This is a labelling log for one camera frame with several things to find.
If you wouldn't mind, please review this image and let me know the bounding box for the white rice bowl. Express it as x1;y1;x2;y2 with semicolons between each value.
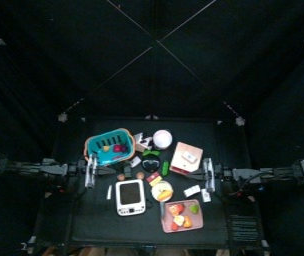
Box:
152;129;174;150

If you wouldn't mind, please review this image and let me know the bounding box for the small white toy box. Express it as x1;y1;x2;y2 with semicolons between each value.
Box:
182;184;201;198

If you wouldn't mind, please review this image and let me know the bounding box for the pink wooden toy box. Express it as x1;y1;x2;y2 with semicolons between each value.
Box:
169;141;204;176

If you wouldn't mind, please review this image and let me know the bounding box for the white toy packet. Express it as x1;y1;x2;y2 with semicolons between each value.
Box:
200;188;212;203

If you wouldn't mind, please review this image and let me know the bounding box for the small white card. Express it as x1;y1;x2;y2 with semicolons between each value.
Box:
129;156;142;168

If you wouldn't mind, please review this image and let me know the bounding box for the magenta toy food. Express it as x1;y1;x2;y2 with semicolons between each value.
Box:
111;143;129;154

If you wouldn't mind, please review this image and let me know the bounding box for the teal toy shopping basket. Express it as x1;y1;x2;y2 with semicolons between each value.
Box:
83;127;137;167

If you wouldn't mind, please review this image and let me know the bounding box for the green toy cucumber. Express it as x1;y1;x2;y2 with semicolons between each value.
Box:
161;160;170;177

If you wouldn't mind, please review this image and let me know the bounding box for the white plate with yellow food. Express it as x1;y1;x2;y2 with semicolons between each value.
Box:
150;180;174;203

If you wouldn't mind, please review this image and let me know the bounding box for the white toy tablet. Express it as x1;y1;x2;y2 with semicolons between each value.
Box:
114;179;148;217

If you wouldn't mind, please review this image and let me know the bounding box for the red yellow toy block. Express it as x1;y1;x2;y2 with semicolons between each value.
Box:
145;172;164;187

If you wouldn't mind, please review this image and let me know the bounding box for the green toy leaf vegetable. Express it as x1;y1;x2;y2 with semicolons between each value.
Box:
141;149;161;157

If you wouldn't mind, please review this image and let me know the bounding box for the red toy strawberry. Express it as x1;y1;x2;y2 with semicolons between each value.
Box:
166;203;185;217

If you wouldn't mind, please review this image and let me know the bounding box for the white black toy carton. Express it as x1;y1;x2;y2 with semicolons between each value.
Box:
133;132;154;153

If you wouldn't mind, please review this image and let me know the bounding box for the pink toy tray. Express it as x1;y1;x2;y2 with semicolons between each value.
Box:
160;199;205;234

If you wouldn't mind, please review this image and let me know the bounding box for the white orange toy food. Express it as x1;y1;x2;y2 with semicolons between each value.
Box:
172;215;186;227

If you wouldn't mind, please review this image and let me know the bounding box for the thin diagonal brace cable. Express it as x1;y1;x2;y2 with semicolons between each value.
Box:
105;0;240;118
62;0;218;114

